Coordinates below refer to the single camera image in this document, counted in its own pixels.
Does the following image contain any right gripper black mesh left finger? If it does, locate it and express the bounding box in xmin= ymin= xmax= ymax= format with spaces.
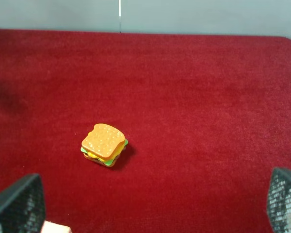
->
xmin=0 ymin=173 xmax=46 ymax=233

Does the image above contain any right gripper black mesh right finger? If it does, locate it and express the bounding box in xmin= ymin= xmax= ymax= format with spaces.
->
xmin=267 ymin=167 xmax=291 ymax=233

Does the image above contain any pink brick block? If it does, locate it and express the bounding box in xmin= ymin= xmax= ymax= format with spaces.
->
xmin=40 ymin=221 xmax=72 ymax=233

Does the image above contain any toy sandwich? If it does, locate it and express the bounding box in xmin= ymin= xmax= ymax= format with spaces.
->
xmin=81 ymin=123 xmax=128 ymax=167

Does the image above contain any red cloth table cover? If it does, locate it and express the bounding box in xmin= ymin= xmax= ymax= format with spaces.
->
xmin=0 ymin=30 xmax=291 ymax=233

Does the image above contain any white rod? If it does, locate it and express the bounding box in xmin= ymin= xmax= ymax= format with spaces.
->
xmin=118 ymin=0 xmax=122 ymax=33

